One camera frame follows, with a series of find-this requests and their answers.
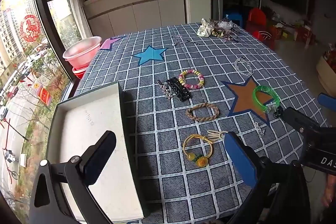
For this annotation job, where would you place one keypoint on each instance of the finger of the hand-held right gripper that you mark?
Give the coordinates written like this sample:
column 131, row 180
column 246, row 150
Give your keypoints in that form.
column 326, row 102
column 296, row 119

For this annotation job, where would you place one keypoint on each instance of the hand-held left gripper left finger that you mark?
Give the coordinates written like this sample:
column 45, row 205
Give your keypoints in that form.
column 99, row 155

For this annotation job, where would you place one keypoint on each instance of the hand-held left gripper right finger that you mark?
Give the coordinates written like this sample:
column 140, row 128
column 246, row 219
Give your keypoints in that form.
column 240, row 158

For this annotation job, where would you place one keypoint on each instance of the white shallow box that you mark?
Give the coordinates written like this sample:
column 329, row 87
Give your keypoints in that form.
column 86, row 129

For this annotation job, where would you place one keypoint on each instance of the black glitter hair clip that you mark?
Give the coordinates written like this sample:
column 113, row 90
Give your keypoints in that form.
column 178, row 88

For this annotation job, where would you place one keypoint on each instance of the person's right hand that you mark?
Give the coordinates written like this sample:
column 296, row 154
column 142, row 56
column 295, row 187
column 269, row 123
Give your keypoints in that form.
column 329, row 195

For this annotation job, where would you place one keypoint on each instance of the cream round tub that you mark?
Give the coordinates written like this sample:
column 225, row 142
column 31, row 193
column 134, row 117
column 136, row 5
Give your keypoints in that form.
column 326, row 74

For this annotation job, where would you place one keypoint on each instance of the beige hand-shaped hair clip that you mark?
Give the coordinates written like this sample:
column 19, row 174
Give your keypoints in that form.
column 214, row 136

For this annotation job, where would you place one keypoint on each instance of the grey checked star tablecloth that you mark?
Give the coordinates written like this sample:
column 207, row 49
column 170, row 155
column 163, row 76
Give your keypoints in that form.
column 170, row 182

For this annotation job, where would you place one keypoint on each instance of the row of colourful boxes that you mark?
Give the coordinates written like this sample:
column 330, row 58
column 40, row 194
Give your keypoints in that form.
column 296, row 32

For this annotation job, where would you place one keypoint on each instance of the red plastic basin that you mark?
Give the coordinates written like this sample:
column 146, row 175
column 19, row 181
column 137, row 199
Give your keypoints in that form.
column 78, row 72

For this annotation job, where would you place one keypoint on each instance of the silver star hair clip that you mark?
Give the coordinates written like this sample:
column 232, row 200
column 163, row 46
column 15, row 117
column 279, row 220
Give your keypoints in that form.
column 166, row 89

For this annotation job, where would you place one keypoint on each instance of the pink plastic basin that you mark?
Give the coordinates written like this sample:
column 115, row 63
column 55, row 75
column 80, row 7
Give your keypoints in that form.
column 82, row 52

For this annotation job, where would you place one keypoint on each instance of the red plastic stool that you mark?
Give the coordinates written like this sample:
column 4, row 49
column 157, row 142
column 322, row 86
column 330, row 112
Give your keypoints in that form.
column 257, row 20

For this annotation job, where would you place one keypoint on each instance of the pile of hair accessories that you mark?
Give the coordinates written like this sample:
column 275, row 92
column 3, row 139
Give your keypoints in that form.
column 223, row 27

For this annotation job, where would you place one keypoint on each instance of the blue plastic stool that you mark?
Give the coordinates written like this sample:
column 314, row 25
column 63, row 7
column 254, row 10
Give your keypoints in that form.
column 233, row 16

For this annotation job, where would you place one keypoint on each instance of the small dark hair pin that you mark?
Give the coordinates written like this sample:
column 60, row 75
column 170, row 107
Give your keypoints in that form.
column 194, row 43

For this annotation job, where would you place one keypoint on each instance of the white scrunchie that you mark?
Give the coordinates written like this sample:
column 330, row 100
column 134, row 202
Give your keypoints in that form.
column 206, row 28

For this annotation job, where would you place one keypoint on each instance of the small silver hair pin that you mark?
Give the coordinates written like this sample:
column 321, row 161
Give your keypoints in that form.
column 175, row 40

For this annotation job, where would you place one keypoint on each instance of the red window decal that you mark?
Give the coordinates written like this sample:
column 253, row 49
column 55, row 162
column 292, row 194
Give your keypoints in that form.
column 29, row 28

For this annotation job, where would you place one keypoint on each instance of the white cabinet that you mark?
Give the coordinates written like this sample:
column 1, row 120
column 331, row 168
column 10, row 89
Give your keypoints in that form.
column 136, row 6

